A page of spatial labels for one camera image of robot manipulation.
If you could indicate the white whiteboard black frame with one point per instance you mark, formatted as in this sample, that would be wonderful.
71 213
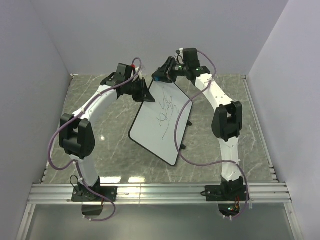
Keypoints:
154 125

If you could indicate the aluminium front rail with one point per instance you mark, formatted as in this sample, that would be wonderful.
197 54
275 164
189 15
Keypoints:
155 194

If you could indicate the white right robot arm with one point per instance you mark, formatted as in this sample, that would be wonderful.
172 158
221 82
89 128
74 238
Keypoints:
227 119

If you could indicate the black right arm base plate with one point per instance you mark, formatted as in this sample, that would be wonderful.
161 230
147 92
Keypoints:
224 193

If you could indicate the blue whiteboard eraser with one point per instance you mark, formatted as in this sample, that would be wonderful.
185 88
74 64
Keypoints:
156 78

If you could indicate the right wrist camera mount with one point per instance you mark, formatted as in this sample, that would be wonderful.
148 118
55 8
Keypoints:
179 57

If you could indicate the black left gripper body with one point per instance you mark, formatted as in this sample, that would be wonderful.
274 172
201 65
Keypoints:
135 90

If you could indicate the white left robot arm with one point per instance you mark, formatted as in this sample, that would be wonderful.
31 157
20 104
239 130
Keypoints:
77 136

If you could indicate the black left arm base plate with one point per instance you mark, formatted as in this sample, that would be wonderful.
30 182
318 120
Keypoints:
81 194

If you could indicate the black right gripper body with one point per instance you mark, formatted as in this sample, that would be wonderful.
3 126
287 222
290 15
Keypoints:
180 69

